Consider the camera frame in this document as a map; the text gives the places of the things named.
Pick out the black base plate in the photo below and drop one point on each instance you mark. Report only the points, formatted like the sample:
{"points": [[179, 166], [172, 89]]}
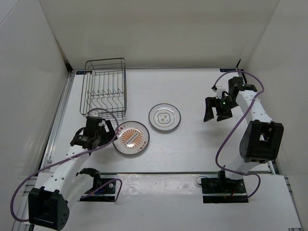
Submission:
{"points": [[215, 192], [103, 190]]}

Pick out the wire dish rack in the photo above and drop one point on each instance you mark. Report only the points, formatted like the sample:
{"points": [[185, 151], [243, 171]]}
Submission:
{"points": [[104, 87]]}

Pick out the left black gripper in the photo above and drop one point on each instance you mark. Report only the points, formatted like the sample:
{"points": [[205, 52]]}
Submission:
{"points": [[109, 135]]}

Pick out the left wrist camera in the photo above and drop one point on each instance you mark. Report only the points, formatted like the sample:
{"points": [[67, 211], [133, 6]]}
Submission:
{"points": [[94, 121]]}

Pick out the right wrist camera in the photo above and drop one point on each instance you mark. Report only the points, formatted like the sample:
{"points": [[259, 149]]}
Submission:
{"points": [[220, 92]]}

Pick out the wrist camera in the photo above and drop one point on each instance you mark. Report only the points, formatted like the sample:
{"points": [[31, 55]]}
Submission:
{"points": [[220, 92], [94, 121]]}

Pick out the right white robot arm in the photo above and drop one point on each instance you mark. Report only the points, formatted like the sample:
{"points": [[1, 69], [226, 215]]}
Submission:
{"points": [[262, 138]]}

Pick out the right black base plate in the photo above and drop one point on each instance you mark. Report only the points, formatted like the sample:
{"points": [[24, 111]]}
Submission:
{"points": [[215, 192]]}

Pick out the green rimmed white plate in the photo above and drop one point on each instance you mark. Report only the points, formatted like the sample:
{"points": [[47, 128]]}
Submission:
{"points": [[164, 117]]}

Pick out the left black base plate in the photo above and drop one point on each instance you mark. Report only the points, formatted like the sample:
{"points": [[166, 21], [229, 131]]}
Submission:
{"points": [[103, 190]]}

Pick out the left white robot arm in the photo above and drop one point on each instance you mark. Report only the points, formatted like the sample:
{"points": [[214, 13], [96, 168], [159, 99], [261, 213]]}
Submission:
{"points": [[49, 206]]}

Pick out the orange patterned plate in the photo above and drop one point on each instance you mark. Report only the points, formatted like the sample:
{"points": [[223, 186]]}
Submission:
{"points": [[133, 138]]}

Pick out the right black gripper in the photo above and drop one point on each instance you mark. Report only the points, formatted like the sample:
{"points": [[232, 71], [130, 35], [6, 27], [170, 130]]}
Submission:
{"points": [[211, 102]]}

